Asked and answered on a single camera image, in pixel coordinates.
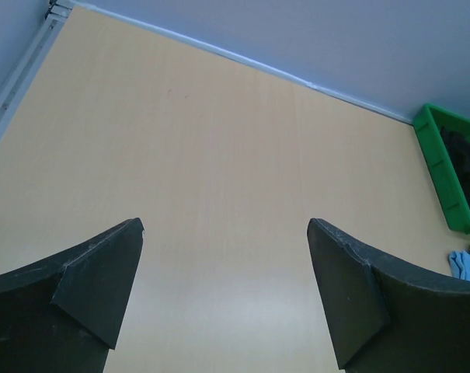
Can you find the black long sleeve shirt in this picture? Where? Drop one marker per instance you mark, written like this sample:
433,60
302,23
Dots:
458,149

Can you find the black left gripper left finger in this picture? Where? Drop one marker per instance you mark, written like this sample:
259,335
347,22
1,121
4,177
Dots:
64,313

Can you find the green plastic bin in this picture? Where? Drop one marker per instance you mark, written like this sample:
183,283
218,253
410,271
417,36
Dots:
427,125

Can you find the aluminium table frame rail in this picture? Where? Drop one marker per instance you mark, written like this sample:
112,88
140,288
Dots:
27,30

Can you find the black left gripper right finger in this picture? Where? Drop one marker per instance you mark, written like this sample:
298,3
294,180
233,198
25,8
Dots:
385,314

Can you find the light blue folded shirt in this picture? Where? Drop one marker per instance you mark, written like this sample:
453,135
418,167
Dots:
460,265

